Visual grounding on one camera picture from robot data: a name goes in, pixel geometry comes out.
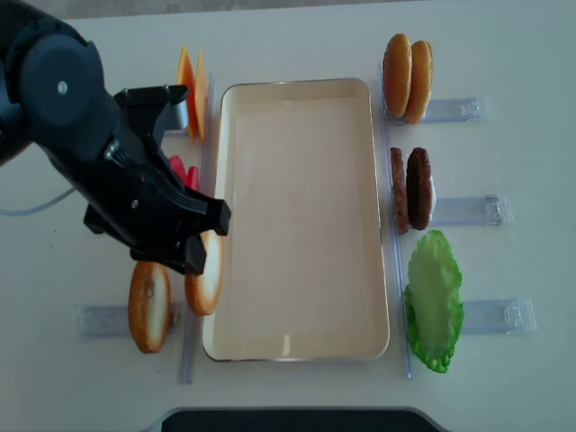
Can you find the bun top right of pair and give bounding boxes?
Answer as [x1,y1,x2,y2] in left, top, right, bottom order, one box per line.
[404,40,434,124]

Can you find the clear rail holder cheese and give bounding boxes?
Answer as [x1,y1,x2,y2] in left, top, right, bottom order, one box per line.
[164,129,188,137]

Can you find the translucent cable on table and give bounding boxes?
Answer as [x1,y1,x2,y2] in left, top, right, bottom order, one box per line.
[0,187,76,216]

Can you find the clear rail holder lettuce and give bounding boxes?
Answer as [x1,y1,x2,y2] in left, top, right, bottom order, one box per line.
[461,296,537,335]

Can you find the red tomato slice inner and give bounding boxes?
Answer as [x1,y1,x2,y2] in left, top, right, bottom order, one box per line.
[185,166,200,191]

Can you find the clear rail holder bread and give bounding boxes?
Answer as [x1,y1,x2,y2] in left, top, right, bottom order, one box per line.
[379,62,488,128]
[74,303,185,338]

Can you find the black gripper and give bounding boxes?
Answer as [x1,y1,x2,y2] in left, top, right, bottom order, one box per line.
[84,156,231,275]

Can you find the cream rectangular tray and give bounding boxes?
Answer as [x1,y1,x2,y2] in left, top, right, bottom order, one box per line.
[202,78,390,362]

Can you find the clear rail holder patties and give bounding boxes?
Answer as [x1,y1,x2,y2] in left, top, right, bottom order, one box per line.
[428,184,513,229]

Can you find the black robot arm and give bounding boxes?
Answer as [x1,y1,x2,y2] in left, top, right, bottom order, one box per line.
[1,1,231,274]

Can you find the dark brown meat patty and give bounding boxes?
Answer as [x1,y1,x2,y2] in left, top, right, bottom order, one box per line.
[406,148,433,230]

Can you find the orange cheese slice outer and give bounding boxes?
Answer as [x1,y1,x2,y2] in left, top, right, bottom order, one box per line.
[176,46,198,142]

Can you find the clear long strip left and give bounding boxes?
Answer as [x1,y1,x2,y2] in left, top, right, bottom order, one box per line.
[178,72,215,385]

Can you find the red tomato slice outer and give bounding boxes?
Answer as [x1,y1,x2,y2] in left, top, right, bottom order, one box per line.
[168,156,186,183]

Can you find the bun top left of pair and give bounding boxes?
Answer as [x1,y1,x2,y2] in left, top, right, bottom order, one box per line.
[382,33,412,117]

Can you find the bun of pair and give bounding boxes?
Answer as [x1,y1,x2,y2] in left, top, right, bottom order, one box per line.
[382,33,412,117]
[404,40,434,124]

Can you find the green lettuce leaf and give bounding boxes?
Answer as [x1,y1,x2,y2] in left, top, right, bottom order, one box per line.
[403,229,464,374]

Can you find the clear rail holder left bread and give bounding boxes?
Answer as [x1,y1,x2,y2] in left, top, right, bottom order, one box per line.
[74,303,185,338]

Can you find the clear rail holder right bread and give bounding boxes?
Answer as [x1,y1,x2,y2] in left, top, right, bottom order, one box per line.
[379,62,488,128]

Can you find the black base bottom edge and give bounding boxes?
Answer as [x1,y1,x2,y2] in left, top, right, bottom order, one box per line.
[154,408,443,431]

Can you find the brown meat patty thin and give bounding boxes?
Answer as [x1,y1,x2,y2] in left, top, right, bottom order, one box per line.
[390,148,409,235]

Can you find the red tomato slice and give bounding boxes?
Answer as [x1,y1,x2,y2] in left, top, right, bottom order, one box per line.
[168,156,186,183]
[185,166,200,191]

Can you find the clear long strip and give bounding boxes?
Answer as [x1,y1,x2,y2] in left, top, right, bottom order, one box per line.
[178,72,215,385]
[376,64,412,380]

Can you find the orange cheese slice inner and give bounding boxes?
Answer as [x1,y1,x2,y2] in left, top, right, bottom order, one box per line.
[194,50,209,142]

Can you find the orange cheese slice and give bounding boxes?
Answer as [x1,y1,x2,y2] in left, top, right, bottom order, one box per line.
[176,46,198,142]
[194,50,209,142]

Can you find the clear long strip right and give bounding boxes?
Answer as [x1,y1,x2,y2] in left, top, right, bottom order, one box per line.
[376,64,412,380]

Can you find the bun slice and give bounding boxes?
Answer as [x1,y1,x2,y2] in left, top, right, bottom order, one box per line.
[128,261,171,354]
[184,230,223,316]

